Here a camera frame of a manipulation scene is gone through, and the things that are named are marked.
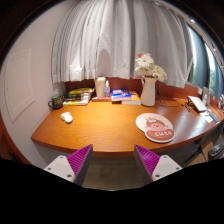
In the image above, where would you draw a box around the clear sanitizer bottle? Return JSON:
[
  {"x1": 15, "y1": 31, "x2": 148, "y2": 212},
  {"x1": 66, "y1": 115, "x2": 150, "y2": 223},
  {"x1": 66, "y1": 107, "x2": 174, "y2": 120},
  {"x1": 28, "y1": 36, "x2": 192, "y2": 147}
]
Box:
[{"x1": 104, "y1": 80, "x2": 110, "y2": 98}]

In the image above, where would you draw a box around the white laptop device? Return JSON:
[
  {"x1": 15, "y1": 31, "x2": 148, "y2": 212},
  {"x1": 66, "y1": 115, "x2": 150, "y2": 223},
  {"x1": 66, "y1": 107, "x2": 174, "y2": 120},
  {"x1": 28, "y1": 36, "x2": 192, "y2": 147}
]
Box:
[{"x1": 188, "y1": 96, "x2": 207, "y2": 113}]

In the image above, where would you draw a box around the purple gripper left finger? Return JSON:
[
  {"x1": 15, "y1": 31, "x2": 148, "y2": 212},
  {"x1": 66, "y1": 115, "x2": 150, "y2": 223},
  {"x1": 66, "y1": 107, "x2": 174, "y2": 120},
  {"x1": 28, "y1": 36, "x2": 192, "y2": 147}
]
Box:
[{"x1": 45, "y1": 144, "x2": 93, "y2": 186}]

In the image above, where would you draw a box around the orange book under blue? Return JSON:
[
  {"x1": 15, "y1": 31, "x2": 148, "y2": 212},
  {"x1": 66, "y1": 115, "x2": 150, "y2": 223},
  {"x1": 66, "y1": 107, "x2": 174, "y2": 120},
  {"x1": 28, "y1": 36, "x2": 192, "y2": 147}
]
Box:
[{"x1": 123, "y1": 91, "x2": 141, "y2": 105}]

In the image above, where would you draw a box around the white computer mouse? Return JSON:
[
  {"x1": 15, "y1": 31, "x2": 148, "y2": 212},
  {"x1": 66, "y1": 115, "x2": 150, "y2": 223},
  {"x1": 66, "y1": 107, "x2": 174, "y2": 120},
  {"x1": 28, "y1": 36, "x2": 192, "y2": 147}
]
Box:
[{"x1": 61, "y1": 112, "x2": 73, "y2": 123}]

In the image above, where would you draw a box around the white ceramic pitcher vase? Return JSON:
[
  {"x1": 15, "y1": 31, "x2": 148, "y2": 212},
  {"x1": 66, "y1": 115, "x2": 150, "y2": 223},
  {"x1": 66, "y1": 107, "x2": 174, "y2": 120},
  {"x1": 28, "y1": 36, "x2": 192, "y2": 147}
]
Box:
[{"x1": 141, "y1": 77, "x2": 156, "y2": 106}]

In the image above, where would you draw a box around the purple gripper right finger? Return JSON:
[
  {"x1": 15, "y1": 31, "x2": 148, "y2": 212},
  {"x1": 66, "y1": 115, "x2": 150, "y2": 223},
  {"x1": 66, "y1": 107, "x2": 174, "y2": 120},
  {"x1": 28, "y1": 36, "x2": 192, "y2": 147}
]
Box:
[{"x1": 134, "y1": 144, "x2": 182, "y2": 185}]

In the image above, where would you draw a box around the red flat book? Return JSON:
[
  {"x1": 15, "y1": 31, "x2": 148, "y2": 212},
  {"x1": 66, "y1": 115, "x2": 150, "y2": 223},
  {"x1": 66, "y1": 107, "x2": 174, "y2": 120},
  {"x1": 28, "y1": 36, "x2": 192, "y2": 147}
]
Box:
[{"x1": 91, "y1": 97, "x2": 111, "y2": 102}]

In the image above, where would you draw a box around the black cable on desk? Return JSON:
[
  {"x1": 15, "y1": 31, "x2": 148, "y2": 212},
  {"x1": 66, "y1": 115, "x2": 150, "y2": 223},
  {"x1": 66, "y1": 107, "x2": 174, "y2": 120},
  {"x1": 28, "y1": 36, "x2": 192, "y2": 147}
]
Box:
[{"x1": 155, "y1": 90, "x2": 188, "y2": 108}]

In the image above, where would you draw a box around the white flower bouquet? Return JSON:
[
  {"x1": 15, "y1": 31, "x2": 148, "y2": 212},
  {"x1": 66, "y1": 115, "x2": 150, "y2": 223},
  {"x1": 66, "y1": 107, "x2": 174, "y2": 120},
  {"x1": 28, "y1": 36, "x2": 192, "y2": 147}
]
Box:
[{"x1": 135, "y1": 53, "x2": 167, "y2": 82}]

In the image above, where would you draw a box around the pink cartoon mouse pad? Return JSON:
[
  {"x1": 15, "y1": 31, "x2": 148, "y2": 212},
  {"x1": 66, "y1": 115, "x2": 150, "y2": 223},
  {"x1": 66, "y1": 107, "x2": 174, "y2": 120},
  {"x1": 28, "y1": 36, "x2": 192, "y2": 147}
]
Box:
[{"x1": 136, "y1": 113, "x2": 175, "y2": 143}]

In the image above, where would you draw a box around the white tissue container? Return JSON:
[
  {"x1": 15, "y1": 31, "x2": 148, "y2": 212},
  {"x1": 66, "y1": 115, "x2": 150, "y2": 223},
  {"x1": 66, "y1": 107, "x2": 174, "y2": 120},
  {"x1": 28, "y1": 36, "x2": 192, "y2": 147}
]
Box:
[{"x1": 95, "y1": 77, "x2": 106, "y2": 97}]

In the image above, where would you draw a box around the white curtain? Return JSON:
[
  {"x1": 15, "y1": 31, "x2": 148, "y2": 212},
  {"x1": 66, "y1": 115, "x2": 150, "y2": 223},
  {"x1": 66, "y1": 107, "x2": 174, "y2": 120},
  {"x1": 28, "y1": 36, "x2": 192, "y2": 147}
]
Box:
[{"x1": 52, "y1": 0, "x2": 193, "y2": 88}]

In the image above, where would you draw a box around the stack of books left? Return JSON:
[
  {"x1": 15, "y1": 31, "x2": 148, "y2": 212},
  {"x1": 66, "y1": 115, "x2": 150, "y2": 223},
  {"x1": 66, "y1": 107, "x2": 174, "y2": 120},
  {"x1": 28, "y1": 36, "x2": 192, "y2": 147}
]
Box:
[{"x1": 62, "y1": 88, "x2": 95, "y2": 106}]

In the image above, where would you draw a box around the dark green mug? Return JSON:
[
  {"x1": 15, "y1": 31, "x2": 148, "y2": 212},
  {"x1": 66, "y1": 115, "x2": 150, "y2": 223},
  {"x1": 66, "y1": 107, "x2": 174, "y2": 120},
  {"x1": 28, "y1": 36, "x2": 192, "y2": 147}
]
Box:
[{"x1": 48, "y1": 94, "x2": 63, "y2": 110}]

